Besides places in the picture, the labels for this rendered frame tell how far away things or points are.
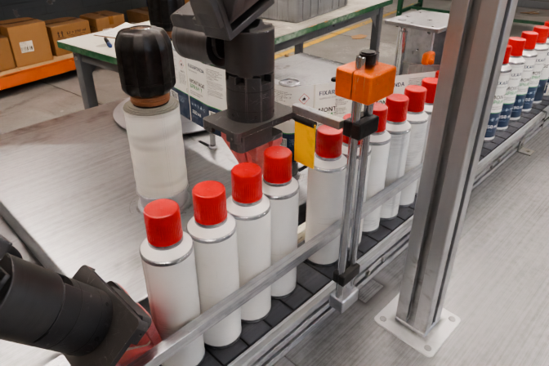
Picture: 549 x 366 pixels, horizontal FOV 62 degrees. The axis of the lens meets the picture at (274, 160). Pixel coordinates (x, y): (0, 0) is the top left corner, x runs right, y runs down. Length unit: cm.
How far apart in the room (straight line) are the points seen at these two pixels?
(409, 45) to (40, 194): 74
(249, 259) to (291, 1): 202
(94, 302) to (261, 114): 26
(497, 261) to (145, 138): 59
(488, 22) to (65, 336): 44
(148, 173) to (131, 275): 16
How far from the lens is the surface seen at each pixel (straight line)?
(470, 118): 50
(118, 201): 85
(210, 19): 48
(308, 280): 65
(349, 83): 45
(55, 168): 100
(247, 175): 48
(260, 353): 58
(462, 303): 74
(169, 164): 74
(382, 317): 69
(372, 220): 73
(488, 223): 92
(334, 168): 58
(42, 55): 438
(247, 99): 53
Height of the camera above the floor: 133
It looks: 29 degrees down
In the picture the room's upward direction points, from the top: straight up
